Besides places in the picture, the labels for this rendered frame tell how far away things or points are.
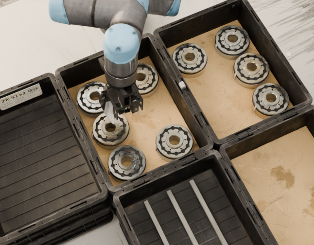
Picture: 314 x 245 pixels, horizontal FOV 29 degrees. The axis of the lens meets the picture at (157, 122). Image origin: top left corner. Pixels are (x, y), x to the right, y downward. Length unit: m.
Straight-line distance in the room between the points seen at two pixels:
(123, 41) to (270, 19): 0.89
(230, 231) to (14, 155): 0.62
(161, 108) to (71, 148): 0.28
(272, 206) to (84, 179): 0.51
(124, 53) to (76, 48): 0.74
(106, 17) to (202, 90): 0.50
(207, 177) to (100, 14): 0.55
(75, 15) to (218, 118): 0.56
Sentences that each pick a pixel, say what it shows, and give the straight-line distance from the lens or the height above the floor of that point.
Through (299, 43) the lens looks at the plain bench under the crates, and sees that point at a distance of 2.05.
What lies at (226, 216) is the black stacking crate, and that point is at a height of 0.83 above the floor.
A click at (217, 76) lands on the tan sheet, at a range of 1.80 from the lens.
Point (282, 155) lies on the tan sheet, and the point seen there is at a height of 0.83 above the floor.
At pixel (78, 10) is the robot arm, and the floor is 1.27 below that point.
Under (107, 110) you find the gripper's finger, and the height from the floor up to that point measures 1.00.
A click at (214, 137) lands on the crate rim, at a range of 1.60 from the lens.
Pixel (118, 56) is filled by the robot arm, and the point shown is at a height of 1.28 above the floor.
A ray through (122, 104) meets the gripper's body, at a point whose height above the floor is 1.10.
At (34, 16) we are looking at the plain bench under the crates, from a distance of 2.11.
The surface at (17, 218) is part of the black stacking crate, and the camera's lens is 1.67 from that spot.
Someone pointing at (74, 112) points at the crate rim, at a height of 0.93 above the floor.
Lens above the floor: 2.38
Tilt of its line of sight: 64 degrees down
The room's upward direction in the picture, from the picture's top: 1 degrees counter-clockwise
